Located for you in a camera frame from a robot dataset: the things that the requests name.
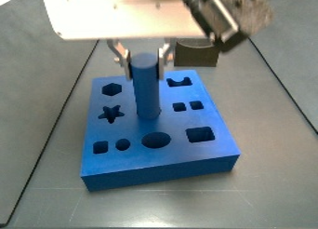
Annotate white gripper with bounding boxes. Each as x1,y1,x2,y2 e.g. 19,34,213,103
44,0,203,80

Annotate blue round cylinder peg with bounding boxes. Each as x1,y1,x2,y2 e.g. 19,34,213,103
131,53,160,119

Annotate blue foam shape board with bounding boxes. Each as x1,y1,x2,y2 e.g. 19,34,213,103
80,70,239,192

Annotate black curved cradle stand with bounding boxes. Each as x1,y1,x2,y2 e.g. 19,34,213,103
174,39,221,67

